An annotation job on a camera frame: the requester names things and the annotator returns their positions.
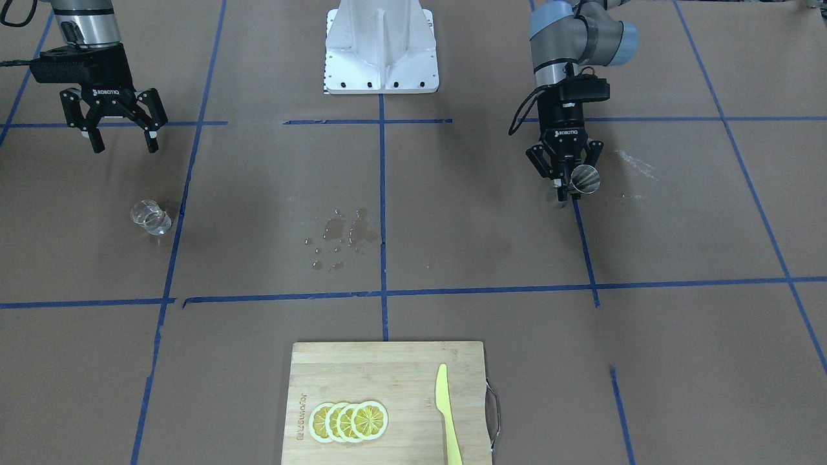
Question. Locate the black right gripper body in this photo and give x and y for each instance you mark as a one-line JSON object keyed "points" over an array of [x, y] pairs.
{"points": [[108, 95]]}

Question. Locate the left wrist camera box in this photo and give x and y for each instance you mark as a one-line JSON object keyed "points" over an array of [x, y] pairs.
{"points": [[583, 89]]}

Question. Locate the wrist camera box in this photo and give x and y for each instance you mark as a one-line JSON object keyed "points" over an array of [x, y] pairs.
{"points": [[60, 65], [583, 89]]}

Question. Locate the bamboo cutting board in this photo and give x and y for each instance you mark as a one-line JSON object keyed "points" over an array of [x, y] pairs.
{"points": [[328, 379]]}

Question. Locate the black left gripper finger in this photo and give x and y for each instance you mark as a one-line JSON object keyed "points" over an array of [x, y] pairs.
{"points": [[550, 167], [593, 151]]}

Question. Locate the steel double jigger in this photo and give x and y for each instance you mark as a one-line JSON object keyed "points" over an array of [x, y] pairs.
{"points": [[582, 180]]}

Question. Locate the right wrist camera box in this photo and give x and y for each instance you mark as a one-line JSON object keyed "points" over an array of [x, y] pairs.
{"points": [[60, 65]]}

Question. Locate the small glass beaker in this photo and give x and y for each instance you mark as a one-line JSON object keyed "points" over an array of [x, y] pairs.
{"points": [[148, 215]]}

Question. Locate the yellow plastic knife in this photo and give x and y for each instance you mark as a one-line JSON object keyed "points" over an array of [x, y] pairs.
{"points": [[443, 403]]}

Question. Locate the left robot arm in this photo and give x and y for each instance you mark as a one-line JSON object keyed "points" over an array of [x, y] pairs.
{"points": [[568, 39]]}

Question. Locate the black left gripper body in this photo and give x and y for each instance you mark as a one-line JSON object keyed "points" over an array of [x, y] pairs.
{"points": [[566, 124]]}

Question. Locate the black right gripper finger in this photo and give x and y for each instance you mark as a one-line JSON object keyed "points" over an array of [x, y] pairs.
{"points": [[83, 114], [147, 111]]}

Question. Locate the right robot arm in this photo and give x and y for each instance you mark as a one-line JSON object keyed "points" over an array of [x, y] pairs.
{"points": [[88, 24]]}

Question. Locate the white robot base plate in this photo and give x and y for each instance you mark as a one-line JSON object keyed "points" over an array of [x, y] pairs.
{"points": [[380, 47]]}

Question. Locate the rear lemon slice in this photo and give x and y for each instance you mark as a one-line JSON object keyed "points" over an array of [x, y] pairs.
{"points": [[369, 420]]}

